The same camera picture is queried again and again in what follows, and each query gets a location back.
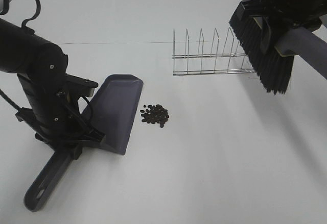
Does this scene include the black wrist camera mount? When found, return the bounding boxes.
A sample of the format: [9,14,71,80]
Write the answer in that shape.
[66,74,99,97]

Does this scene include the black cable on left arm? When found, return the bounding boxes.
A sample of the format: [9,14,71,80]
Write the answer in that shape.
[0,0,42,31]

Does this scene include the pile of coffee beans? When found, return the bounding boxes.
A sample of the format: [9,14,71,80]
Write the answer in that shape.
[140,104,170,128]

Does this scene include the metal wire rack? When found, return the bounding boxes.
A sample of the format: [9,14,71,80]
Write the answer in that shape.
[171,27,254,76]

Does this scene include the grey hand brush black bristles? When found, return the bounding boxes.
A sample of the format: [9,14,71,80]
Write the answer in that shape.
[229,0,326,94]

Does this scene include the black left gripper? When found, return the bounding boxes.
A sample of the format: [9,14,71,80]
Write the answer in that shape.
[16,86,106,160]

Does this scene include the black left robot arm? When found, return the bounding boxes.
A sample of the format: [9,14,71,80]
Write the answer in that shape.
[1,20,104,160]

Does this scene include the grey plastic dustpan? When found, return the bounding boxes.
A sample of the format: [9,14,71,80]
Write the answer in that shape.
[24,74,143,212]

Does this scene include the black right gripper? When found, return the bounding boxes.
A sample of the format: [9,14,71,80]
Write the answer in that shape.
[240,0,326,55]

